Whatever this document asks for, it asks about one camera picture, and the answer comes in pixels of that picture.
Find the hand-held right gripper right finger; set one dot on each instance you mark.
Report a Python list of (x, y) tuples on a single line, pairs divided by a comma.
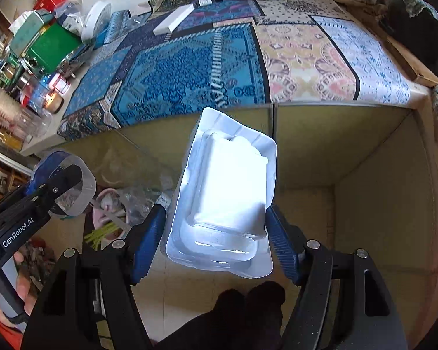
[(283, 248)]

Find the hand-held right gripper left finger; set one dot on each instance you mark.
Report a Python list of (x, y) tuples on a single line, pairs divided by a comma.
[(149, 240)]

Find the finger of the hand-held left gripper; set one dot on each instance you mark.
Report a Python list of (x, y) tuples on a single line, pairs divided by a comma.
[(43, 169), (60, 186)]

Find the clear plastic cup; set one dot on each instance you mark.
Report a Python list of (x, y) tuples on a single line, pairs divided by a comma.
[(75, 193)]

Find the white plastic blister tray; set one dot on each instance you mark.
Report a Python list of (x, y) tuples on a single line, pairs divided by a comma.
[(222, 189)]

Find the person's left forearm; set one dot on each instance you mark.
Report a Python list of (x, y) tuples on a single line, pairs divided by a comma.
[(2, 331)]

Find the person's left hand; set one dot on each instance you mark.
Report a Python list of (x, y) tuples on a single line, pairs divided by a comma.
[(26, 288)]

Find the clear plastic bag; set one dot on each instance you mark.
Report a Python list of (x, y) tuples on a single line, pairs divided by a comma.
[(146, 204)]

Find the clear glass cup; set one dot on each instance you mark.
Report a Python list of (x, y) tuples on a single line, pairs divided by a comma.
[(33, 125)]

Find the yellow oil bottle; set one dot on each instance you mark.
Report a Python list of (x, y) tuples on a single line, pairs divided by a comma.
[(9, 139)]

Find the green vegetable stalks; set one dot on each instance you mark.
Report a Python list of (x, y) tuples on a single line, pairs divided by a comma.
[(99, 235)]

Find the pink bowl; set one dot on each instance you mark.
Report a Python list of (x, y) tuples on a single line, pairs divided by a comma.
[(107, 207)]

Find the lit candle jar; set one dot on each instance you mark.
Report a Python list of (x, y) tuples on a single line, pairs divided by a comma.
[(54, 102)]

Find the blue label water bottle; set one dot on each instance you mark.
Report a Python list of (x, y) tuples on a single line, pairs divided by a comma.
[(41, 93)]

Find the dark cloth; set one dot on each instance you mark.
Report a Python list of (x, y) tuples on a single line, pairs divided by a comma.
[(241, 317)]

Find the red white small box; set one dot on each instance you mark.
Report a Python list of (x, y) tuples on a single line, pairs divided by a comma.
[(60, 84)]

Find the green box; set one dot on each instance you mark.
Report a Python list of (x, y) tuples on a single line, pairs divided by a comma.
[(53, 49)]

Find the teal tissue box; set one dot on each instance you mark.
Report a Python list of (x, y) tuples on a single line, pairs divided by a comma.
[(27, 29)]

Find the white packet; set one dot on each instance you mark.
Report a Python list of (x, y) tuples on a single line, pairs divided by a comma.
[(73, 19)]

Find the white round tray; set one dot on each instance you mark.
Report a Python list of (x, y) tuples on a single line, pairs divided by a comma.
[(96, 20)]

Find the blue patterned counter cloth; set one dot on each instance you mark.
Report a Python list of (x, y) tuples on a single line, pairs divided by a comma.
[(204, 73)]

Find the white flat box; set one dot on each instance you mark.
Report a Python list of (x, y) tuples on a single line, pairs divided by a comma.
[(172, 21)]

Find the wooden cutting board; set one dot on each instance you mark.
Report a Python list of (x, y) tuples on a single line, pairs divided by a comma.
[(405, 62)]

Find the small dark bottle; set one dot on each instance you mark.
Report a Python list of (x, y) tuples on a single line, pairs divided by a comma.
[(208, 1)]

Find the black pot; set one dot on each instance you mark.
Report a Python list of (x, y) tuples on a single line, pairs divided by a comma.
[(419, 40)]

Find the crochet pot cloth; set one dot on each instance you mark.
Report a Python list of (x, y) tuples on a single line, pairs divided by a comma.
[(416, 5)]

